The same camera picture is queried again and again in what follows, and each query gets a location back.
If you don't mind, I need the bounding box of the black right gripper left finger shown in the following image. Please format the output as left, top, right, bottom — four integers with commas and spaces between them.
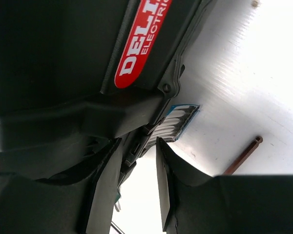
0, 139, 122, 234

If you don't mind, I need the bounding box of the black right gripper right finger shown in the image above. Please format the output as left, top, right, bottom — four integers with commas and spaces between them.
156, 138, 293, 234

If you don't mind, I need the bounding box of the brown hex key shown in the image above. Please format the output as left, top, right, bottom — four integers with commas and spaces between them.
223, 136, 263, 175

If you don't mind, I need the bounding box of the black plastic toolbox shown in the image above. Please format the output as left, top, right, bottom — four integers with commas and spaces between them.
0, 0, 213, 179

